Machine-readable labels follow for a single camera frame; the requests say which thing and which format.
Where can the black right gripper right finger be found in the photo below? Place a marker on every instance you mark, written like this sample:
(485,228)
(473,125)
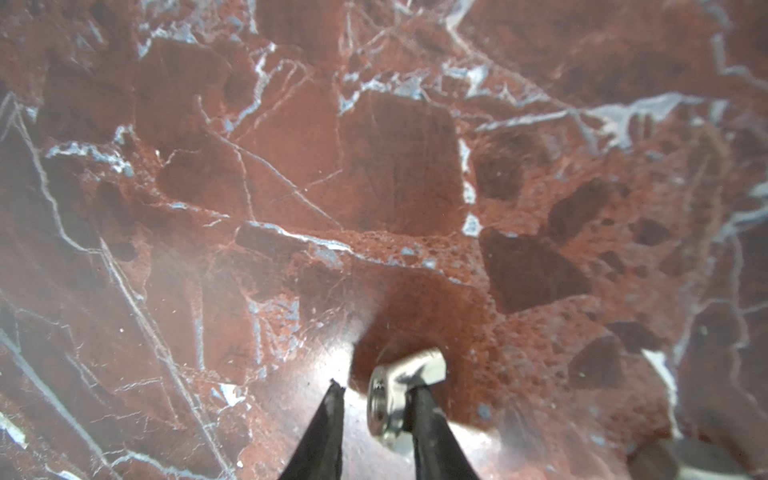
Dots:
(437,453)

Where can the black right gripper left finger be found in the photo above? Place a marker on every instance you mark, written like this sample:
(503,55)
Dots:
(319,453)

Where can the silver hex nut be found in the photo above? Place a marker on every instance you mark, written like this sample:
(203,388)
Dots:
(387,397)

